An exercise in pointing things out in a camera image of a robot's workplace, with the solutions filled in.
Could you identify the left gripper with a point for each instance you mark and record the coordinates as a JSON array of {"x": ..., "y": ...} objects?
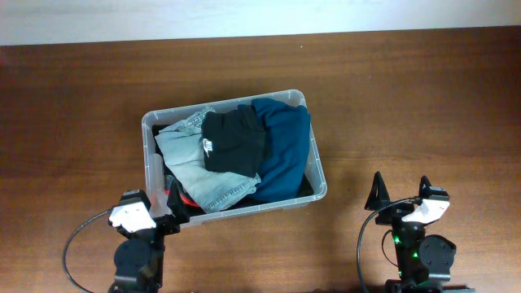
[{"x": 164, "y": 224}]

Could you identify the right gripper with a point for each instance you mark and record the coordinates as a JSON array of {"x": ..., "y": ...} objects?
[{"x": 378, "y": 196}]

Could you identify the black shorts with red trim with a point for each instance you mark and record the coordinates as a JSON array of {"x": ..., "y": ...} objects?
[{"x": 169, "y": 180}]

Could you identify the light blue jeans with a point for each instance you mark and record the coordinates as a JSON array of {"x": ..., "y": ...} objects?
[{"x": 182, "y": 147}]

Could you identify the small black shirt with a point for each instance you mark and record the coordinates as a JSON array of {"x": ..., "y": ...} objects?
[{"x": 234, "y": 142}]

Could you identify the blue cloth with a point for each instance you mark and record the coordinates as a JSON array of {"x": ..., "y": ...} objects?
[{"x": 285, "y": 153}]

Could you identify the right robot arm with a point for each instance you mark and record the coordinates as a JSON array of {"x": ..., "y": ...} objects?
[{"x": 423, "y": 261}]

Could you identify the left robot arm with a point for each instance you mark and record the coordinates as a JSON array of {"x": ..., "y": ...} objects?
[{"x": 139, "y": 260}]

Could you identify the clear plastic storage bin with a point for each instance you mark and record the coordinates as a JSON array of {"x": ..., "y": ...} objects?
[{"x": 170, "y": 116}]

